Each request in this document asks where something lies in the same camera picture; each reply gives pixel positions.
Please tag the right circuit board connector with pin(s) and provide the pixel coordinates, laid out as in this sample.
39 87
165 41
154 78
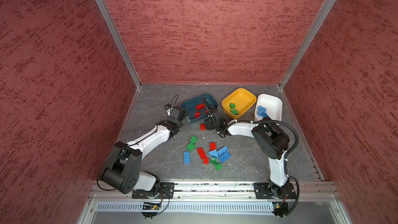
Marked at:
280 209

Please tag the white plastic bin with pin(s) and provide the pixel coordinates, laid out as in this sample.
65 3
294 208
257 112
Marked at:
273 105

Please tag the corner aluminium post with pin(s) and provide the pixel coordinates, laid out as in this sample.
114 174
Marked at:
315 26
119 42

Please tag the light blue sloped lego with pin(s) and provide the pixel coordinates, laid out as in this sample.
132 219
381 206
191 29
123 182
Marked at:
213 153

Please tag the green lego bottom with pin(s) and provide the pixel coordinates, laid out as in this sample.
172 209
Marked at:
218 166

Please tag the green lego lower pair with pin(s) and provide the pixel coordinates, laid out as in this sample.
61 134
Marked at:
190 146

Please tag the circuit board connector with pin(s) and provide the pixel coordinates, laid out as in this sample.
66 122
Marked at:
280 209
148 206

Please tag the green lego pair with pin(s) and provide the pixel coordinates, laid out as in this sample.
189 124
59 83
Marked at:
190 146
193 140

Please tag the red square lego centre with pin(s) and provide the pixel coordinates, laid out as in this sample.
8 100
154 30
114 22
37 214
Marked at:
212 146

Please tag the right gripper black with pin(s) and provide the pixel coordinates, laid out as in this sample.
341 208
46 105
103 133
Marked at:
208 123

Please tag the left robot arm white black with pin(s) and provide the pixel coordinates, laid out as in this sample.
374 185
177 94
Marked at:
122 168

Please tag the green lego upper pair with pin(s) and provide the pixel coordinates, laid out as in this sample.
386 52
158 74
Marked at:
193 140

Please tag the left corner aluminium post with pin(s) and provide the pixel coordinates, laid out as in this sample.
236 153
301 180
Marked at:
119 42

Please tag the left circuit board connector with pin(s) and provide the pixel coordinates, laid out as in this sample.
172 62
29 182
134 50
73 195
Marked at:
148 206

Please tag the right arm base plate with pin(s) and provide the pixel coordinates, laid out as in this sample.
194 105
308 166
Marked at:
273 191

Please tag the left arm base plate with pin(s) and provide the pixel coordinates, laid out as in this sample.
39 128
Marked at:
161 189

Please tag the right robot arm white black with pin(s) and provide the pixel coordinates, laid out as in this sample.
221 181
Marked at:
271 139

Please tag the small red lego bottom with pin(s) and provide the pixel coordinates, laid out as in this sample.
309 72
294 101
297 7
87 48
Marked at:
206 161

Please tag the dark teal plastic bin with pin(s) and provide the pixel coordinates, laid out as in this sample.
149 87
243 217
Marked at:
189 105

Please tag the blue lego left long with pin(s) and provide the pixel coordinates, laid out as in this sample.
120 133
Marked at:
186 157

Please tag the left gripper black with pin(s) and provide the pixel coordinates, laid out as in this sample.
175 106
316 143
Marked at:
185 117

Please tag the right corner aluminium post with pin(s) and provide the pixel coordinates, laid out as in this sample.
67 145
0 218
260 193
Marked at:
315 26

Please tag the green hollow lego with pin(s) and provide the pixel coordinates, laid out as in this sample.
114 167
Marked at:
213 160

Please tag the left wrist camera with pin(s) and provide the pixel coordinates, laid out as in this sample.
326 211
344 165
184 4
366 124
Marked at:
168 109

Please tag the yellow plastic bin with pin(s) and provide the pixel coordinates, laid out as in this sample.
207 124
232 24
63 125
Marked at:
242 98

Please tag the aluminium front rail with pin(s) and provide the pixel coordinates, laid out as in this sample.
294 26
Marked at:
186 190

